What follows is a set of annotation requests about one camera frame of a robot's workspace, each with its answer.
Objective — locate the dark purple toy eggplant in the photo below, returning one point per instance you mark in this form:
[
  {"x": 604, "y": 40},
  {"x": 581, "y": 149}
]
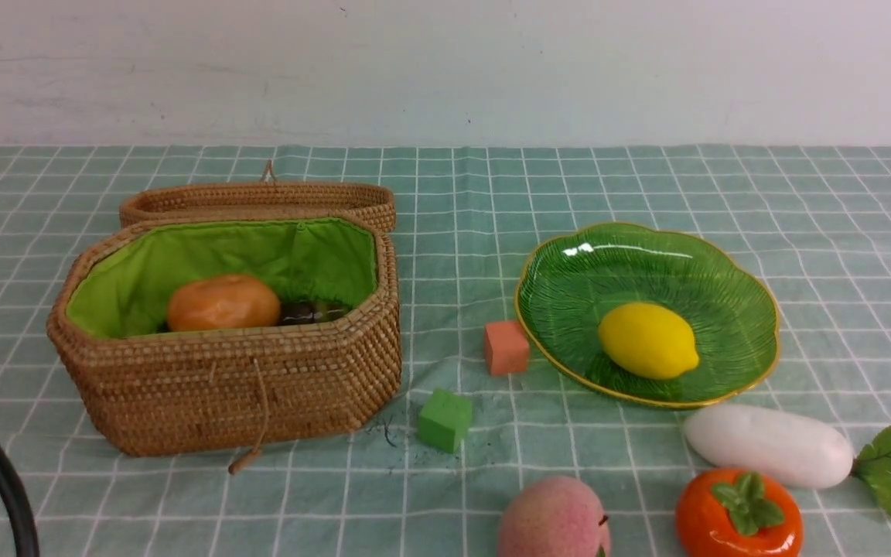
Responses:
[{"x": 311, "y": 311}]

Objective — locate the yellow toy lemon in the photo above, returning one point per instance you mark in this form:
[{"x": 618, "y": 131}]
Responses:
[{"x": 649, "y": 341}]

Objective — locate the brown toy potato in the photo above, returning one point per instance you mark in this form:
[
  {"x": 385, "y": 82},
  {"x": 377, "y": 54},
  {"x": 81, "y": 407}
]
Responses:
[{"x": 223, "y": 302}]

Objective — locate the white toy radish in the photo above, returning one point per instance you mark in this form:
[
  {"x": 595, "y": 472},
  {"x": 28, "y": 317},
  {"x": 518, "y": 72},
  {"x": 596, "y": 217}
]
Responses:
[{"x": 795, "y": 450}]

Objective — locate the orange foam cube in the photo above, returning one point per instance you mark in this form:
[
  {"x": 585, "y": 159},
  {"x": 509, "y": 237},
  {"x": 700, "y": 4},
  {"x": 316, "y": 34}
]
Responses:
[{"x": 505, "y": 347}]

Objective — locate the green leaf-shaped glass plate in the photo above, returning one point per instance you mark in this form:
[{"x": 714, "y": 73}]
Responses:
[{"x": 571, "y": 281}]

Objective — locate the green foam cube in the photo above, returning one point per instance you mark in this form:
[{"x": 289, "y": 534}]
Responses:
[{"x": 444, "y": 420}]

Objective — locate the woven rattan basket lid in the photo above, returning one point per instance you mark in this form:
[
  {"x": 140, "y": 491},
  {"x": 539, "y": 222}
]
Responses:
[{"x": 374, "y": 205}]

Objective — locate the pink toy peach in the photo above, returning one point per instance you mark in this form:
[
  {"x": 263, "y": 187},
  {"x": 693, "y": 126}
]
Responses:
[{"x": 556, "y": 516}]

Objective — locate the woven rattan basket green lining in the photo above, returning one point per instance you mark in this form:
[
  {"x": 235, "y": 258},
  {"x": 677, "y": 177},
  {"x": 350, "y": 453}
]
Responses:
[{"x": 155, "y": 393}]

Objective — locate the orange toy persimmon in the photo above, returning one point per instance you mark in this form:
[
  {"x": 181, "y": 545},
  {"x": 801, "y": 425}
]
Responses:
[{"x": 737, "y": 512}]

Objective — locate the green checkered tablecloth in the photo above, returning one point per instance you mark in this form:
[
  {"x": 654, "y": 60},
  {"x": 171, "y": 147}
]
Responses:
[{"x": 813, "y": 223}]

